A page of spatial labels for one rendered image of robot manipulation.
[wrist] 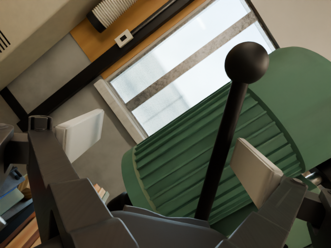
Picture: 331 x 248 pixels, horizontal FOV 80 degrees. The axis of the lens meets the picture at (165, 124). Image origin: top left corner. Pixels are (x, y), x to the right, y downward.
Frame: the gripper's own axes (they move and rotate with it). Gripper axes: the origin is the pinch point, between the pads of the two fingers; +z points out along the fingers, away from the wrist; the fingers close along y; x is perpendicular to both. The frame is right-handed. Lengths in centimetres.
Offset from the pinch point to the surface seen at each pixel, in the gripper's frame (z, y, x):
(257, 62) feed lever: -1.4, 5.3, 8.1
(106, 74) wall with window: 154, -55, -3
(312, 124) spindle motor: 5.6, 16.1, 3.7
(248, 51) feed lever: -1.2, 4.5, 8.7
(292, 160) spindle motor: 6.4, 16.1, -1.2
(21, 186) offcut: 23.4, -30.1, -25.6
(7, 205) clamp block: 14.3, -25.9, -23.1
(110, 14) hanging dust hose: 141, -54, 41
